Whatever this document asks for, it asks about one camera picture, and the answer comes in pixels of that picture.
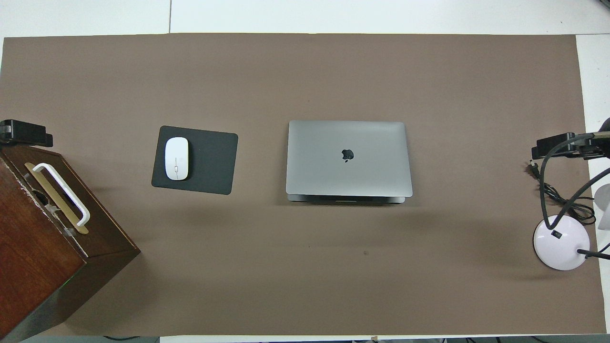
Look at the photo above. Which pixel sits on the white desk lamp base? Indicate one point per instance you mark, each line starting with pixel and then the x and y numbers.
pixel 560 245

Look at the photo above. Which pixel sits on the brown table mat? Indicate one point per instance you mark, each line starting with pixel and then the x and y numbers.
pixel 305 276

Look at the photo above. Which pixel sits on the grey Apple laptop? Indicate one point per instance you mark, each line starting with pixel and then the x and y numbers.
pixel 324 162

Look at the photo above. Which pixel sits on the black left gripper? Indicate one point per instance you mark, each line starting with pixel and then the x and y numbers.
pixel 7 131

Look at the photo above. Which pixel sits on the dark brown wooden box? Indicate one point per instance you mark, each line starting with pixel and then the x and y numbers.
pixel 43 267

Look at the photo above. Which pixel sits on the white computer mouse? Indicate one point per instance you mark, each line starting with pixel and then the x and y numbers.
pixel 176 158

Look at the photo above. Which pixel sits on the black mouse pad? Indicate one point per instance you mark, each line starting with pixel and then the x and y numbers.
pixel 214 164

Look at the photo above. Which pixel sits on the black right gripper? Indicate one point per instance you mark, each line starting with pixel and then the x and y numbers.
pixel 603 147

